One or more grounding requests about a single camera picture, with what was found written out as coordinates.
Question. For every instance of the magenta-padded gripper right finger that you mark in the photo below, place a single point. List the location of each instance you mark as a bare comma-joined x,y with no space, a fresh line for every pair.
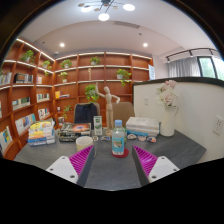
162,168

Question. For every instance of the black ceiling track rail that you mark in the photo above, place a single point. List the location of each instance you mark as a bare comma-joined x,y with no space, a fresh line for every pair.
190,52

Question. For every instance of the ceiling air vent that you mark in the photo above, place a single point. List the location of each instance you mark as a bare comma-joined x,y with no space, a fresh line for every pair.
126,24

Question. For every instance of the white ceramic vase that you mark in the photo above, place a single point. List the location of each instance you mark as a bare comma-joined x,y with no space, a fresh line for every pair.
168,121

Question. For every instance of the clear blue-capped water bottle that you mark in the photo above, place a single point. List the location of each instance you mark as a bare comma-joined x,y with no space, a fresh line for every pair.
118,141

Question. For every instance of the wooden artist mannequin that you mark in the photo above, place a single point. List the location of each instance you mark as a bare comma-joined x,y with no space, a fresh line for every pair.
109,106

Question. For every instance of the green tissue box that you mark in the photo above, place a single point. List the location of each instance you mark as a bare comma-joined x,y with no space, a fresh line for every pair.
125,132

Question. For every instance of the colourful book stack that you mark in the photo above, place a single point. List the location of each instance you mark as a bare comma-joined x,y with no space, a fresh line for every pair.
41,133

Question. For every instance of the white wall outlet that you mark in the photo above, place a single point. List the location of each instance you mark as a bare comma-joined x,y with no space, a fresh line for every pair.
218,125

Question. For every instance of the grey window curtain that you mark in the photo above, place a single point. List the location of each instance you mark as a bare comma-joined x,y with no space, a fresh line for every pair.
183,67

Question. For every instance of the tan upholstered chair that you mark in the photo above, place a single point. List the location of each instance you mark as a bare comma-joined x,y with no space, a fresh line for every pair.
124,111

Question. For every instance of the small colourful sticker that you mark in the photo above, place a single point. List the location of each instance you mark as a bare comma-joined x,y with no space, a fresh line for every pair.
105,138
151,139
141,138
132,136
95,138

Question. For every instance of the chair with dark jacket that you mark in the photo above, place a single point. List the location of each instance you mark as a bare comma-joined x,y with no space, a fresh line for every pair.
85,113

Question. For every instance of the multi-bulb ceiling chandelier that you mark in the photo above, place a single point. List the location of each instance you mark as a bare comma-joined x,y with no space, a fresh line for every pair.
103,16

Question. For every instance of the recessed ceiling light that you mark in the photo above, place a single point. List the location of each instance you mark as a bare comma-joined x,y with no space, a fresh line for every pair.
145,44
62,44

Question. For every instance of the orange wooden shelf unit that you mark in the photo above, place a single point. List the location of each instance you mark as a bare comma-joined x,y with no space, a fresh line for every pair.
100,71

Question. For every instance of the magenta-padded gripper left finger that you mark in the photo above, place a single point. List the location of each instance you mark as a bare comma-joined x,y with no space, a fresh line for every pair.
63,168

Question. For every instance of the pink and white flower bouquet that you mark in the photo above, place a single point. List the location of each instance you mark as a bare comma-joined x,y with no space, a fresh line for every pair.
166,95

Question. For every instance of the beige cylindrical cup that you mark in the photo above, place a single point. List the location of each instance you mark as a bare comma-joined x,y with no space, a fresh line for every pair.
84,144

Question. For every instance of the white and green carton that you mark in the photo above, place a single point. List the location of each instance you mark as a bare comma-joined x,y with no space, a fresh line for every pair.
97,126

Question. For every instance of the thin blue book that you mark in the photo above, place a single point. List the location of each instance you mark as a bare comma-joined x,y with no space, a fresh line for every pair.
138,133

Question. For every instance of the stacked white packs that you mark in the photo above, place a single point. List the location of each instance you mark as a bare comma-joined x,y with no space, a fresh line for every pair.
143,124

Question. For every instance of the black-framed window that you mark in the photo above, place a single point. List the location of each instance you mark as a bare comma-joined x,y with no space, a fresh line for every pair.
211,67

